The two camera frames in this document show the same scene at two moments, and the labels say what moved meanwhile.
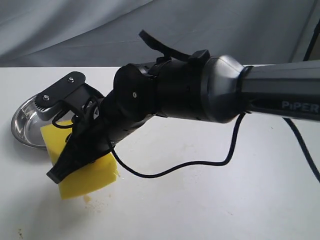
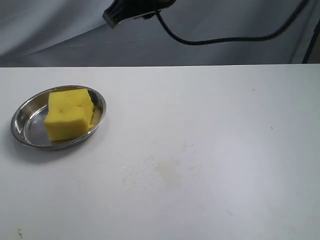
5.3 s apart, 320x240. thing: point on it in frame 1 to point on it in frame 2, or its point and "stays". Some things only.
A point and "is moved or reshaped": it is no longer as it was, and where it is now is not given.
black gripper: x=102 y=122 to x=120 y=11
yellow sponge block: x=95 y=178 is moved or reshaped
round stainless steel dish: x=26 y=122 stays
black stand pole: x=315 y=35 stays
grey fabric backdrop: x=106 y=33 stays
